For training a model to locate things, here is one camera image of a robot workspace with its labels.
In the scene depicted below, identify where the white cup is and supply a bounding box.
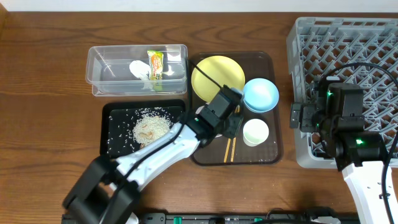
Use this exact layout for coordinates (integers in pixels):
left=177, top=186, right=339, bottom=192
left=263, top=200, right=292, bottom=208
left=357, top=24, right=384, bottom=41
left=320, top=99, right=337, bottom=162
left=243, top=119, right=269, bottom=147

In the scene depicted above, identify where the light blue bowl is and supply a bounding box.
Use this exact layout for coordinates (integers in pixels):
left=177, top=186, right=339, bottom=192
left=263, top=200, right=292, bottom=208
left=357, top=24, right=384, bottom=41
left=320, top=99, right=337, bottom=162
left=243, top=78, right=279, bottom=113

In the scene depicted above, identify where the yellow plate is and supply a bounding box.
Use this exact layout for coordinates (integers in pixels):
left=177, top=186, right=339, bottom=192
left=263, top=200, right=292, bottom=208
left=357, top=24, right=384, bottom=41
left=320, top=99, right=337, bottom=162
left=191, top=55, right=246, bottom=103

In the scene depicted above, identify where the rice food waste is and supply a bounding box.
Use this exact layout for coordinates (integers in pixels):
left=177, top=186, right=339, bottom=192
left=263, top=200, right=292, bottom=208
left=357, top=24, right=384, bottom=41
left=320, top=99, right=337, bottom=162
left=107, top=107, right=183, bottom=153

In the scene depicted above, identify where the yellow green snack wrapper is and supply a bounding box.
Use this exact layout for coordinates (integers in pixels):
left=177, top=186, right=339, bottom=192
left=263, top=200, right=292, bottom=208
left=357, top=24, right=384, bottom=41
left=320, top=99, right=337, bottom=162
left=147, top=50, right=164, bottom=80

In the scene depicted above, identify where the white tissue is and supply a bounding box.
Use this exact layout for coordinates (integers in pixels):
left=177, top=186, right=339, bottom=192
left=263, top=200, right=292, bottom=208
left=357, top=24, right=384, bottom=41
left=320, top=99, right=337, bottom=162
left=129, top=60, right=150, bottom=80

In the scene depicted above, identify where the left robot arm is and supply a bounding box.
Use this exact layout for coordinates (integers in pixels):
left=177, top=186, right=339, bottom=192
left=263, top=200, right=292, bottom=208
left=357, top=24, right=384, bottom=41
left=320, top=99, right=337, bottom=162
left=62, top=105, right=243, bottom=223

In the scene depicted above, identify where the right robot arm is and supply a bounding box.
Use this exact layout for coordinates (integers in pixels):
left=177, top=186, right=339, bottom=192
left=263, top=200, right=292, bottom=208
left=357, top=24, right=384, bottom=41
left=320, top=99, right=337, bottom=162
left=290, top=81, right=397, bottom=223

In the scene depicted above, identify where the grey dishwasher rack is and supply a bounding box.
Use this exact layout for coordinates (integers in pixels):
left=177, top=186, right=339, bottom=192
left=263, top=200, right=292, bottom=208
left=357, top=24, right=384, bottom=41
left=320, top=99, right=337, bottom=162
left=285, top=16, right=398, bottom=169

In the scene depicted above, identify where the black waste tray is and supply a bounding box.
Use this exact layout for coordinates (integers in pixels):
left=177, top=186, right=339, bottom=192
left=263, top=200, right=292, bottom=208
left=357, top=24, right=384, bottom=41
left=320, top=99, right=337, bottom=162
left=99, top=99, right=185, bottom=159

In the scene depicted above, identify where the right wooden chopstick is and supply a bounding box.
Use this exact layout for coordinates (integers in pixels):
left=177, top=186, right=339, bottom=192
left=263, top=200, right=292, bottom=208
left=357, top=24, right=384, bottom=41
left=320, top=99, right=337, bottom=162
left=230, top=107, right=242, bottom=163

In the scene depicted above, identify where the wooden chopstick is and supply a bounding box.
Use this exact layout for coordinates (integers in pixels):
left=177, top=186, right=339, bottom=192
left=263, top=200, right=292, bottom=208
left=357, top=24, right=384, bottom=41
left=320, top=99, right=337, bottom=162
left=223, top=139, right=233, bottom=163
left=230, top=107, right=242, bottom=163

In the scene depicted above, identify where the left wooden chopstick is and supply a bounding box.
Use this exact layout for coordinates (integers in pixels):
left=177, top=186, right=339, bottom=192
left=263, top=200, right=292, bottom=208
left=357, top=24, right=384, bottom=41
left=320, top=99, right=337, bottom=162
left=223, top=139, right=233, bottom=163

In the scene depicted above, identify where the dark brown serving tray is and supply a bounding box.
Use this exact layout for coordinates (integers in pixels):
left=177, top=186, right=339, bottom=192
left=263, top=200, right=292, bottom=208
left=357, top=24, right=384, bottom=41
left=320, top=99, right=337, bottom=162
left=191, top=52, right=284, bottom=166

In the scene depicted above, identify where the clear plastic bin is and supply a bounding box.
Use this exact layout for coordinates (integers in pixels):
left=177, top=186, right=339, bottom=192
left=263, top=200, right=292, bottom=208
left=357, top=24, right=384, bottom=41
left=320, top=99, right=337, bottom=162
left=86, top=44, right=188, bottom=96

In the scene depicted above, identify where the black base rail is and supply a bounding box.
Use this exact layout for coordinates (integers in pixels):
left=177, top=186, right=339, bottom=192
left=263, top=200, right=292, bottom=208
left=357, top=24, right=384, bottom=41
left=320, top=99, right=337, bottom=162
left=139, top=207, right=360, bottom=224

